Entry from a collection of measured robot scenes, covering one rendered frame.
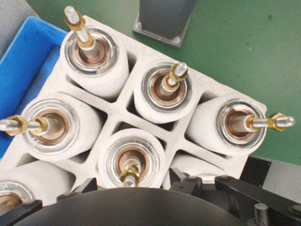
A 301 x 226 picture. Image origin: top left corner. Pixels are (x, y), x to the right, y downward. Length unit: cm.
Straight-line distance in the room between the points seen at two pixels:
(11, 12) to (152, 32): 32
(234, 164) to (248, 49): 39
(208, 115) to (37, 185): 25
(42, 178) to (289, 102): 65
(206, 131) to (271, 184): 19
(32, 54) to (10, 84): 9
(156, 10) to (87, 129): 32
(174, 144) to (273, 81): 42
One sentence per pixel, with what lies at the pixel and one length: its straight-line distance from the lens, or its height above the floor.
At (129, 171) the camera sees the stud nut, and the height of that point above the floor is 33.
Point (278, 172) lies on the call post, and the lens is 42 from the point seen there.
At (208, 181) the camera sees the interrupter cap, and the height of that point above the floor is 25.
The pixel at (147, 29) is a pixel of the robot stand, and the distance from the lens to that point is 55.
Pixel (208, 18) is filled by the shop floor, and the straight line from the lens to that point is 64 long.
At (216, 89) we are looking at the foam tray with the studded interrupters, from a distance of 36.
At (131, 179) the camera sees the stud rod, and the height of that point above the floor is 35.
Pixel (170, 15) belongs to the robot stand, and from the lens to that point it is 47.
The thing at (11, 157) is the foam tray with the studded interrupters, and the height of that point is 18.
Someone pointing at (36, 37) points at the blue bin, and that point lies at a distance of 54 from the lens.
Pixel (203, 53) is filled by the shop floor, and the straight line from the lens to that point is 59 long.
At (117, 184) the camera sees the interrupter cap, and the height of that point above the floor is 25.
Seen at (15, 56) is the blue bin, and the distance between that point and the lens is 51.
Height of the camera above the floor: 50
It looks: 83 degrees down
